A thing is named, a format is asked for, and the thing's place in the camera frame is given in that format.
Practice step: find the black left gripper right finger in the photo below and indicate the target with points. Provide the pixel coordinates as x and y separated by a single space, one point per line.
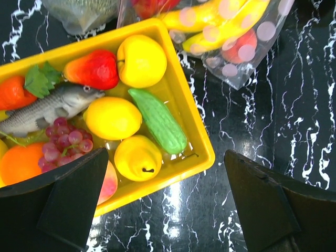
277 212

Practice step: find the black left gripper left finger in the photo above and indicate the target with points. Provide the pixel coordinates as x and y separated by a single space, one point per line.
53 211

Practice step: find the pink yellow fake peach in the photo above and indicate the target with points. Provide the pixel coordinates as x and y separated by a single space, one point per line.
110 184

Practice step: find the orange fake orange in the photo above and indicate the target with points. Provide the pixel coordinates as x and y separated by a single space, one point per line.
21 163

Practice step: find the purple fake grapes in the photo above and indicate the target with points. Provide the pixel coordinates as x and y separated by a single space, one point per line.
66 143

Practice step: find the yellow fake pear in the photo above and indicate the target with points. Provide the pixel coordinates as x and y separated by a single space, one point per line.
137 158

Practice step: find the yellow fake lemon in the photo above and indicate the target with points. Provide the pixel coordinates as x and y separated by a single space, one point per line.
112 118

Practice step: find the grey fake fish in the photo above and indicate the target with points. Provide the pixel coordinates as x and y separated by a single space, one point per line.
66 100

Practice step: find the orange fake carrot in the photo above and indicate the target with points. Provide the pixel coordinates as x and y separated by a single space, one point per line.
20 91

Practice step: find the green fake bitter gourd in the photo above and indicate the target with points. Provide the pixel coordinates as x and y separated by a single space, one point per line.
160 122

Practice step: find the red wax apple fake fruit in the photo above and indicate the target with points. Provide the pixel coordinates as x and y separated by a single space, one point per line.
97 69

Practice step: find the yellow fake apple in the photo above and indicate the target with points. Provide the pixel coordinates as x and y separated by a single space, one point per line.
141 61

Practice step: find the polka dot zip bag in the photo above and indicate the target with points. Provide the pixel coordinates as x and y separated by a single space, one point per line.
233 64

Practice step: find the clear bag with melon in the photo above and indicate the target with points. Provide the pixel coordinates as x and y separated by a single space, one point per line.
80 16

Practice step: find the fake yellow banana bunch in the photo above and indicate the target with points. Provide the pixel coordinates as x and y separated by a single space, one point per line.
213 24

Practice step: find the yellow plastic tray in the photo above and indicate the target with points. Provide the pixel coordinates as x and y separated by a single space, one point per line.
173 89

